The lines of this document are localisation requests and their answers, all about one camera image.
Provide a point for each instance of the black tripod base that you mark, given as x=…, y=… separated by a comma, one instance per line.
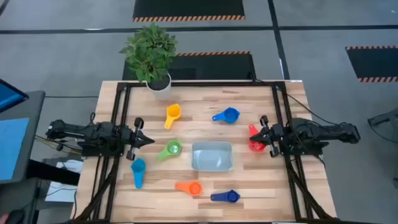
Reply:
x=388, y=118

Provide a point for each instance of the black computer mouse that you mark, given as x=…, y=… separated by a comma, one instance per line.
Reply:
x=15, y=217

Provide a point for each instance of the green leafy plant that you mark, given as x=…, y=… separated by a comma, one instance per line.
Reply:
x=149, y=53

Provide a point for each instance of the cyan measuring cup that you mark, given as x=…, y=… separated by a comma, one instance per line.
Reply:
x=138, y=180

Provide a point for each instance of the navy measuring cup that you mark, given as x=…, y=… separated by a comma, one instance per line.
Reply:
x=219, y=197

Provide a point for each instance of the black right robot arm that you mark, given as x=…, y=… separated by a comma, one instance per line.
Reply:
x=326, y=132

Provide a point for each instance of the person's hand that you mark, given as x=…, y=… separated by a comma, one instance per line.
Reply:
x=3, y=217

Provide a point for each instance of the computer monitor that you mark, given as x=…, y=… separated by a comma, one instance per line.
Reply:
x=9, y=96

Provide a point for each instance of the blue sheet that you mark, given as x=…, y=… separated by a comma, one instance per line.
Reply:
x=12, y=149

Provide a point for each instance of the blue measuring cup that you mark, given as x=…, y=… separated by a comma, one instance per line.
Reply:
x=230, y=115

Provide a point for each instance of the grey plastic basket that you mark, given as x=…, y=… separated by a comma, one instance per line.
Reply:
x=211, y=157

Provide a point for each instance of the grey desk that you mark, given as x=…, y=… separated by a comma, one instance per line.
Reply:
x=35, y=124

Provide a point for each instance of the black hazard-striped floor mat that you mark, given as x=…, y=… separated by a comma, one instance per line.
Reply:
x=214, y=67
x=373, y=63
x=186, y=7

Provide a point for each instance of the red measuring cup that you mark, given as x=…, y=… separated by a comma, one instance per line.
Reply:
x=255, y=147

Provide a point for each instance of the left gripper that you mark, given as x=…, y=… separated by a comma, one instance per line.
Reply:
x=133, y=140

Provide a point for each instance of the yellow measuring cup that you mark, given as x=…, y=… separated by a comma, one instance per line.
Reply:
x=174, y=111

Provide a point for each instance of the orange measuring cup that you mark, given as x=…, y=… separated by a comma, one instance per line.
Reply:
x=183, y=186

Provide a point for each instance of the green measuring cup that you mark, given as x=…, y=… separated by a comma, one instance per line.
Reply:
x=163, y=154

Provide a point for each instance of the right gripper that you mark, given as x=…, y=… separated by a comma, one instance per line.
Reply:
x=275, y=137

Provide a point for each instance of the black desk leg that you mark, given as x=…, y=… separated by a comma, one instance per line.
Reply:
x=53, y=172

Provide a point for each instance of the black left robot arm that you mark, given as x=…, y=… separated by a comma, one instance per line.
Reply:
x=93, y=133

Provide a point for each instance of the black aluminium table frame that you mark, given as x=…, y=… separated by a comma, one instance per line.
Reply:
x=199, y=84

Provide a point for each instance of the white plant pot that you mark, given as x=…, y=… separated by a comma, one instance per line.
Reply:
x=161, y=91

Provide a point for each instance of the white paper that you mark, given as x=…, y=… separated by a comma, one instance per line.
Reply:
x=62, y=193

